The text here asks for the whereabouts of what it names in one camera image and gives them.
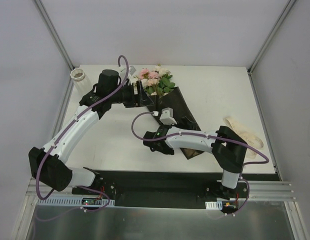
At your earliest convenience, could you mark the pink and white flower bouquet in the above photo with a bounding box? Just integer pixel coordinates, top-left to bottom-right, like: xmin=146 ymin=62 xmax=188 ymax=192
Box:
xmin=134 ymin=64 xmax=176 ymax=97

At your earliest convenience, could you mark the cream ribbon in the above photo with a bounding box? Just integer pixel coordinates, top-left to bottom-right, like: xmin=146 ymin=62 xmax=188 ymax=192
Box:
xmin=223 ymin=116 xmax=264 ymax=150

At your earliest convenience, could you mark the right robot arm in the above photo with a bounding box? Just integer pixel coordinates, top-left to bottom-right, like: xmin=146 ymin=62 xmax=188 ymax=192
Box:
xmin=142 ymin=125 xmax=247 ymax=200

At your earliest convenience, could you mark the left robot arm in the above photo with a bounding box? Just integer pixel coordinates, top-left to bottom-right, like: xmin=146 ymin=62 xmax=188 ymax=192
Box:
xmin=28 ymin=69 xmax=153 ymax=195

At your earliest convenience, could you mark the white ribbed vase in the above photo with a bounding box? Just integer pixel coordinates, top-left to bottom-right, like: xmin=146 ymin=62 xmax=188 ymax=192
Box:
xmin=70 ymin=68 xmax=93 ymax=96

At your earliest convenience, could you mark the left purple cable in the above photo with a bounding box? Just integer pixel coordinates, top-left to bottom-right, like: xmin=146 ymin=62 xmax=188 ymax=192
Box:
xmin=34 ymin=54 xmax=131 ymax=222

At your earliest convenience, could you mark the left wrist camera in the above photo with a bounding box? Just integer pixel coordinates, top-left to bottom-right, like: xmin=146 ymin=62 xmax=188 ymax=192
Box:
xmin=118 ymin=65 xmax=136 ymax=81

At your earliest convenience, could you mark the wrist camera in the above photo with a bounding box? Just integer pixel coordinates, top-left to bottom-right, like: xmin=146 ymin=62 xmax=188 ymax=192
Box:
xmin=118 ymin=65 xmax=136 ymax=81
xmin=152 ymin=107 xmax=177 ymax=126

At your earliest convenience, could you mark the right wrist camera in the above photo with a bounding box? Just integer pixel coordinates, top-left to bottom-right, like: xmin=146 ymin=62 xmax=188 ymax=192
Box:
xmin=152 ymin=107 xmax=177 ymax=126

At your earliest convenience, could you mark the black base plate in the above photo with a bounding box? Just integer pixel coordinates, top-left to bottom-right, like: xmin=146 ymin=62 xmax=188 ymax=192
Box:
xmin=71 ymin=168 xmax=251 ymax=210

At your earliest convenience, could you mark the right white cable duct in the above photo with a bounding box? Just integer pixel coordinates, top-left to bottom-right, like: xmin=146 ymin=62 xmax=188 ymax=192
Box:
xmin=205 ymin=200 xmax=223 ymax=211

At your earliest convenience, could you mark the white cable duct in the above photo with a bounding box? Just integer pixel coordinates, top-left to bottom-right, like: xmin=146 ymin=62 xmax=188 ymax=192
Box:
xmin=37 ymin=196 xmax=115 ymax=208
xmin=205 ymin=200 xmax=223 ymax=211

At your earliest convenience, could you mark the left aluminium frame post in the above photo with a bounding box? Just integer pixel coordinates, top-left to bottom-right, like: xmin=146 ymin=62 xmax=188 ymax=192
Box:
xmin=32 ymin=0 xmax=75 ymax=71

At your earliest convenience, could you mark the aluminium frame post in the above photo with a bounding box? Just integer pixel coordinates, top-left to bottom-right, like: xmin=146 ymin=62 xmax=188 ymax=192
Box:
xmin=32 ymin=0 xmax=75 ymax=71
xmin=247 ymin=0 xmax=298 ymax=76

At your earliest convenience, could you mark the left white cable duct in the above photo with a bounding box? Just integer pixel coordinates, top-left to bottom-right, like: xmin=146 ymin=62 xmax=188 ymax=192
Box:
xmin=37 ymin=196 xmax=115 ymax=208

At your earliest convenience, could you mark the aluminium rail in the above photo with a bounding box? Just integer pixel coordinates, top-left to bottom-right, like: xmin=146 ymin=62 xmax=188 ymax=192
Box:
xmin=25 ymin=178 xmax=298 ymax=202

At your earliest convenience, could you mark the right aluminium frame post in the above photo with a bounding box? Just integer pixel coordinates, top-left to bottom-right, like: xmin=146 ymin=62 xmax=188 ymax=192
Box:
xmin=247 ymin=0 xmax=298 ymax=76

